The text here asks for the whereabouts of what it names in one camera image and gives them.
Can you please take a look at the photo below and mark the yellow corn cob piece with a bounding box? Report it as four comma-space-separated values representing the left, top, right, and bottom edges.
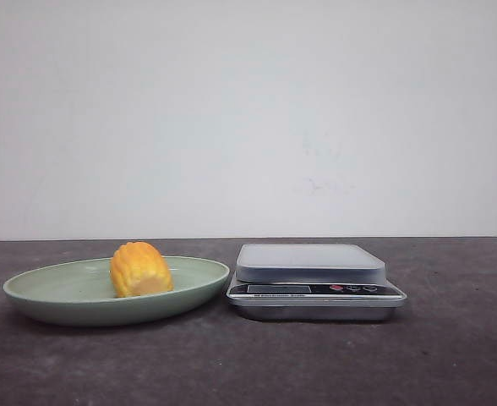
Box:
110, 241, 173, 298

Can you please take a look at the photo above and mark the silver digital kitchen scale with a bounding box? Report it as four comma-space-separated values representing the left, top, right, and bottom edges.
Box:
227, 243, 407, 321

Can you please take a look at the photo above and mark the light green oval plate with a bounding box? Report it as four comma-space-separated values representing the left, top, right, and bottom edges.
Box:
3, 255, 230, 326

